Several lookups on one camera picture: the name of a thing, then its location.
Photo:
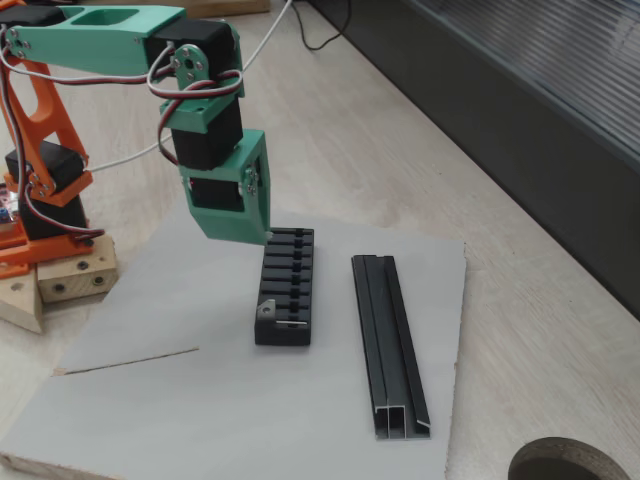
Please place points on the small grey metal bracket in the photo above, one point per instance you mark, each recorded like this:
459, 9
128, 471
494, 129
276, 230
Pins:
265, 310

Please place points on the red controller board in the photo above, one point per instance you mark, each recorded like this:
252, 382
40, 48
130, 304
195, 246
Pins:
7, 202

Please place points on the black slotted holder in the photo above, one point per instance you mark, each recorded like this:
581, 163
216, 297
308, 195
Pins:
287, 280

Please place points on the wooden base block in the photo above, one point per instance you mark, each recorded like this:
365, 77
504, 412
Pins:
75, 272

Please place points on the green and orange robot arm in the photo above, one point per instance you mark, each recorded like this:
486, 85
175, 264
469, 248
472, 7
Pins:
100, 45

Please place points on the grey laminated board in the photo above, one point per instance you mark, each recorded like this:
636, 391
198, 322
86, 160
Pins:
200, 400

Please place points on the black aluminium profile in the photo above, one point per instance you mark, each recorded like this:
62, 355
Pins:
387, 340

